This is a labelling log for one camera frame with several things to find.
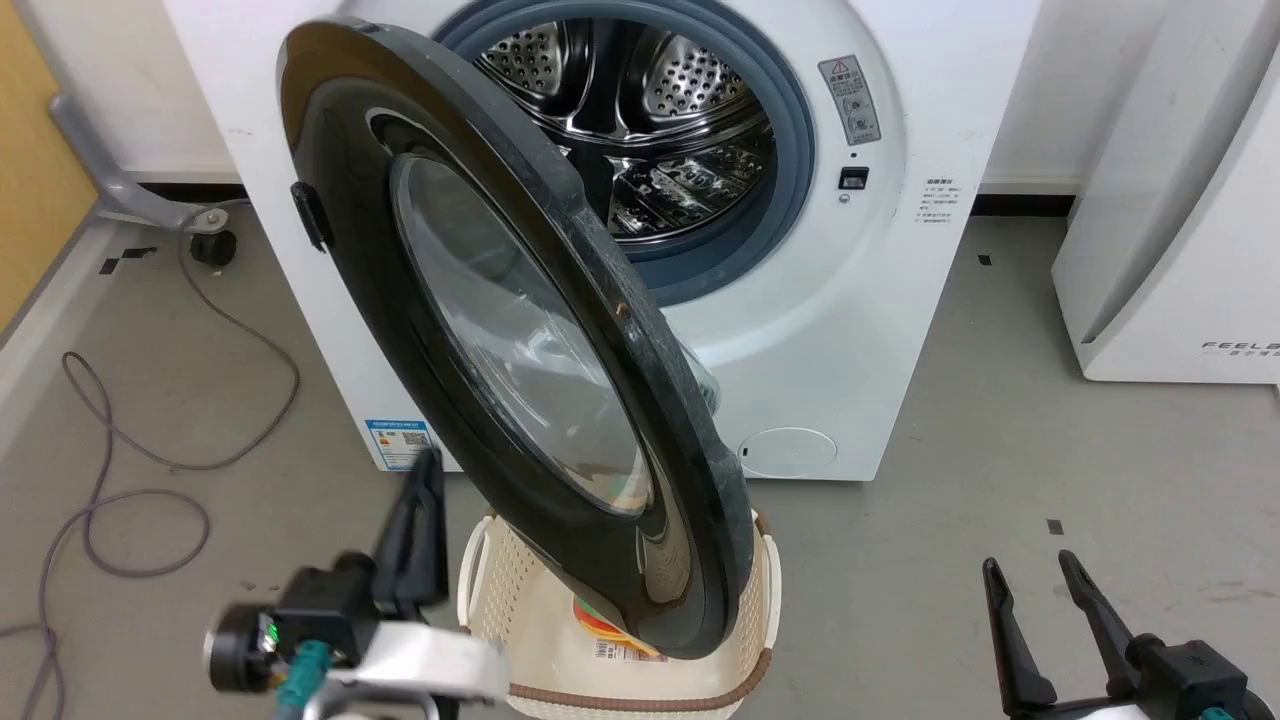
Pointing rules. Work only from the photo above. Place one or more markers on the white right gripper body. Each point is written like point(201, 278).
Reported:
point(1100, 712)

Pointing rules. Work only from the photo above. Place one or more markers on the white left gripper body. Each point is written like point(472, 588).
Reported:
point(430, 660)

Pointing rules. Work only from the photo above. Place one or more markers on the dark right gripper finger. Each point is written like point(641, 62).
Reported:
point(1015, 640)
point(1100, 620)

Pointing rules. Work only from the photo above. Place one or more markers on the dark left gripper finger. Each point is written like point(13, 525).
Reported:
point(398, 565)
point(434, 540)

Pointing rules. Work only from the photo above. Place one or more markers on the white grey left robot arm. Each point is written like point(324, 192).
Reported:
point(370, 708)

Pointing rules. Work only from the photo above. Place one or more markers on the black round washer door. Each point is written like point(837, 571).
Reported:
point(345, 270)

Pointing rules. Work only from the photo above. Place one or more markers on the white front-load washing machine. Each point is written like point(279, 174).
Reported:
point(880, 330)

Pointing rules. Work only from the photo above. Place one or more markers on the black door latch socket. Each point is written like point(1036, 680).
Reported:
point(853, 178)

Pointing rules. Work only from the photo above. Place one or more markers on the grey rubber door gasket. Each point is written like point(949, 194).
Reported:
point(795, 170)

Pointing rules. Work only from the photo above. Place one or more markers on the blue energy label sticker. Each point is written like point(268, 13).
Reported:
point(395, 442)

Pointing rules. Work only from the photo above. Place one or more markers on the cream plastic laundry basket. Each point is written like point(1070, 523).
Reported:
point(530, 620)

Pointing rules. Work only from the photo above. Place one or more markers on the orange and white packet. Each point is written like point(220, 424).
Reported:
point(612, 640)

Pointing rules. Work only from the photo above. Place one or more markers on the black caster wheel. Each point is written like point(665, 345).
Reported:
point(213, 248)

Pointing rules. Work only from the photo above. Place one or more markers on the white appliance with grey lettering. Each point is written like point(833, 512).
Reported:
point(1190, 240)

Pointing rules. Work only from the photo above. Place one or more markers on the small printed text label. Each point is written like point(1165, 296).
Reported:
point(940, 202)

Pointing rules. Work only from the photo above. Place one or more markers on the steel perforated washer drum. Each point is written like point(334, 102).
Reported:
point(680, 110)

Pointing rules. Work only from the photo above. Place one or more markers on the yellow wooden panel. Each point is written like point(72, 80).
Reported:
point(35, 170)

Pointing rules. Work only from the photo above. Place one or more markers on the grey warning sticker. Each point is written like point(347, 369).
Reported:
point(850, 100)

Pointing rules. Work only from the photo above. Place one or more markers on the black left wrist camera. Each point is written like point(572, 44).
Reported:
point(315, 615)

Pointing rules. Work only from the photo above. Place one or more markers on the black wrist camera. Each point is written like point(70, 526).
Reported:
point(1195, 675)
point(315, 615)

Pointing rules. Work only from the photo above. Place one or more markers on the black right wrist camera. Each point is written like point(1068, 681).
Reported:
point(1195, 675)

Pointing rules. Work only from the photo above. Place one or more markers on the grey metal frame leg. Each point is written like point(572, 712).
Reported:
point(110, 170)

